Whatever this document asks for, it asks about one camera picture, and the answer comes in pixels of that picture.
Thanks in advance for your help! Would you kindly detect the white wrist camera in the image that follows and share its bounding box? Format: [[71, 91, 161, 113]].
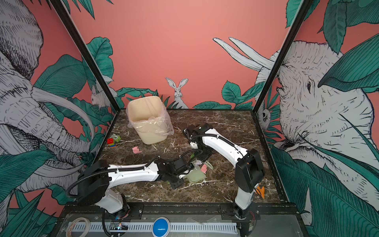
[[189, 141, 198, 149], [179, 170, 191, 179]]

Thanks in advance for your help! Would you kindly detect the clear plastic bin liner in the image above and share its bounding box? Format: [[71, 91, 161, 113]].
[[127, 107, 173, 136]]

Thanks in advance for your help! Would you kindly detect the blue round button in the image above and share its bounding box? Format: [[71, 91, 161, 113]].
[[152, 217, 171, 237]]

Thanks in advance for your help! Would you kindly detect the orange plush fish toy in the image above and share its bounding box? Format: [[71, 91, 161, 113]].
[[255, 184, 265, 199]]

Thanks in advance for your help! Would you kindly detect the coiled clear tube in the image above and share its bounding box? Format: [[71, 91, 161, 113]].
[[65, 217, 91, 237]]

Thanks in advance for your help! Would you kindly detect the light green plastic dustpan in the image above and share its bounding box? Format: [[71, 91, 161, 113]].
[[188, 168, 207, 184]]

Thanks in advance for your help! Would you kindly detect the white slotted cable duct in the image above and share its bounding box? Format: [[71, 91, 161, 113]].
[[67, 221, 238, 235]]

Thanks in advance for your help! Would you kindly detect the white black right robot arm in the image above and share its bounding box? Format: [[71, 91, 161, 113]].
[[182, 123, 265, 211]]

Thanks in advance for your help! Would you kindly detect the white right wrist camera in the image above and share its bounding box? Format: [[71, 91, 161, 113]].
[[189, 141, 198, 149]]

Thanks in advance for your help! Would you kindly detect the pink paper scrap long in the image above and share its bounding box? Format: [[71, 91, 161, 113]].
[[201, 165, 207, 174]]

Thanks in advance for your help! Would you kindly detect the light green hand brush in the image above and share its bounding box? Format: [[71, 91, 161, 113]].
[[192, 160, 214, 170]]

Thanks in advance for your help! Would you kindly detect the small pink paper scrap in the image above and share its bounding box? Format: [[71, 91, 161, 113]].
[[132, 147, 142, 154]]

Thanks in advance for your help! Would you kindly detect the cream plastic trash bin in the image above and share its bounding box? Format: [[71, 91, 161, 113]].
[[127, 96, 169, 145]]

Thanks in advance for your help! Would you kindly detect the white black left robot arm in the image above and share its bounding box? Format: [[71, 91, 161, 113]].
[[66, 149, 203, 219]]

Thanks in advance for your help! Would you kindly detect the colourful toy block frog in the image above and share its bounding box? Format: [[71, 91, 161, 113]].
[[107, 134, 121, 147]]

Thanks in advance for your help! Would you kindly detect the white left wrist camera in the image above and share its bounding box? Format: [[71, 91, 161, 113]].
[[179, 170, 191, 179]]

